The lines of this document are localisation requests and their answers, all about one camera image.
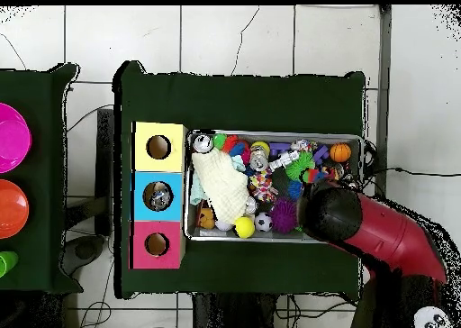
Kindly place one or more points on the cream knitted cloth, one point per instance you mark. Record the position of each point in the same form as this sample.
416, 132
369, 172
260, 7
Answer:
220, 187

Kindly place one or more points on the bag of coloured spiky balls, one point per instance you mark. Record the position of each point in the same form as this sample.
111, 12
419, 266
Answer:
232, 146

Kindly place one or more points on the purple spiky ball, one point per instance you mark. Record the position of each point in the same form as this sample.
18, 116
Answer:
284, 216

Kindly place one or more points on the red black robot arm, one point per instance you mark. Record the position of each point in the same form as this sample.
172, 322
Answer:
389, 234

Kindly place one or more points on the wooden box with three holes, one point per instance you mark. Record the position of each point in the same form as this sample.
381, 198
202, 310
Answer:
173, 184

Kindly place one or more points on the clear mesh bin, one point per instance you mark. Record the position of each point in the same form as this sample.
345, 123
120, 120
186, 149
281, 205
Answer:
194, 234

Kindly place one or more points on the yellow ball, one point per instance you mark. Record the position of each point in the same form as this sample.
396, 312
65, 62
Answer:
261, 147
244, 227

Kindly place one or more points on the red silver soda can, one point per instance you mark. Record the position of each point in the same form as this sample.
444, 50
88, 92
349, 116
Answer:
203, 143

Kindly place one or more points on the small soccer ball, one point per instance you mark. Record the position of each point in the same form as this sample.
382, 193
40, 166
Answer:
264, 222

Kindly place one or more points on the blue spiky ball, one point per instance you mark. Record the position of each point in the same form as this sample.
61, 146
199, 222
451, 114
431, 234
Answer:
295, 189

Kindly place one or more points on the plain green spiky ball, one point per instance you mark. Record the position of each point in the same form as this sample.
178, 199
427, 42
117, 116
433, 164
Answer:
300, 165

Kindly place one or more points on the orange plate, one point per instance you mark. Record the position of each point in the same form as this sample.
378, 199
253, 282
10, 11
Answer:
11, 209

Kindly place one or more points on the pink plate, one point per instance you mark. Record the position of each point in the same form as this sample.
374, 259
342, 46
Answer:
11, 137

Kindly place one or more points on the green cup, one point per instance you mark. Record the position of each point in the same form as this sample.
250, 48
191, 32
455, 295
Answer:
6, 263

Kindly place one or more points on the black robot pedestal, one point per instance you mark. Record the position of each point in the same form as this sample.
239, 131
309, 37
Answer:
238, 313

